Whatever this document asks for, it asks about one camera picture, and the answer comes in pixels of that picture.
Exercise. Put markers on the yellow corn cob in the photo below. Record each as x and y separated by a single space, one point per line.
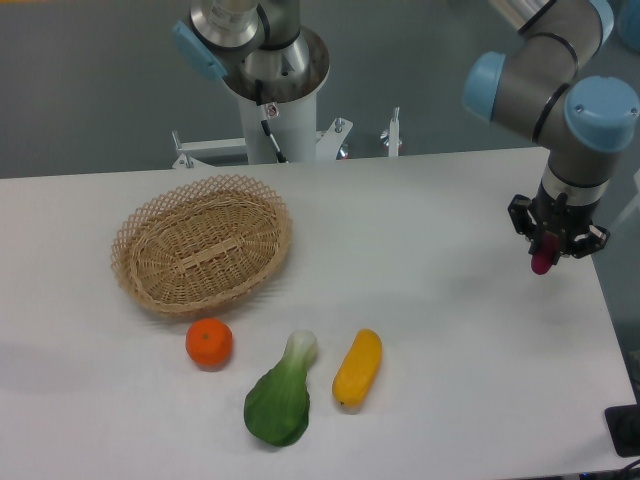
358 370

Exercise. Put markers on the purple sweet potato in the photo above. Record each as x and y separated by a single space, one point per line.
543 254

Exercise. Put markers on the green bok choy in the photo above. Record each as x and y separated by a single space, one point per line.
276 409

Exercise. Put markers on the orange tangerine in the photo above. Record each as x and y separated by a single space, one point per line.
209 343

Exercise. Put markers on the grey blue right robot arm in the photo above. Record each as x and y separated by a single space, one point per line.
585 123

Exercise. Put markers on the black device at table edge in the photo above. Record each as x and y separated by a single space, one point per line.
623 426

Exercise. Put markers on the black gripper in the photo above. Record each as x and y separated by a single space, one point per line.
571 224

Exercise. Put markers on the woven wicker oval basket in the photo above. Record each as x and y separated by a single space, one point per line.
202 245

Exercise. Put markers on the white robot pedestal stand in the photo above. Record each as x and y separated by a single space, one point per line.
273 132

